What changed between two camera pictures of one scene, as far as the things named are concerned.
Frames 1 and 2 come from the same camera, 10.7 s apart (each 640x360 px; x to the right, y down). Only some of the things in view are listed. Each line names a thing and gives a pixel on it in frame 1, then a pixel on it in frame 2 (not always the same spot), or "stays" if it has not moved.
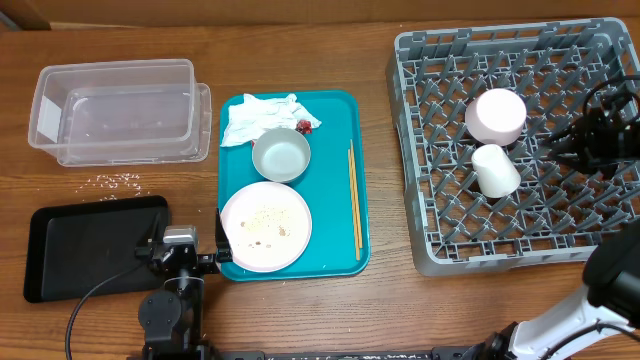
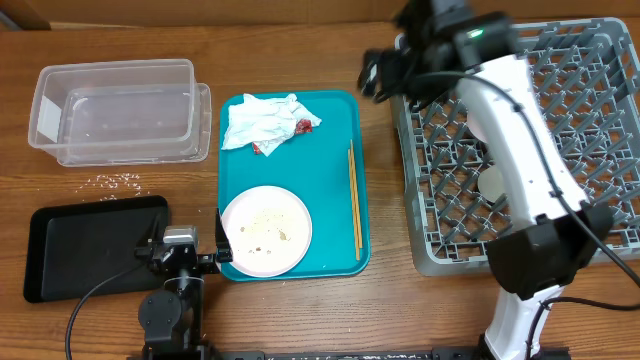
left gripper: (211, 263) stays
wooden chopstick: (356, 193) stays
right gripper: (587, 143) -> (390, 62)
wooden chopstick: (353, 206) stays
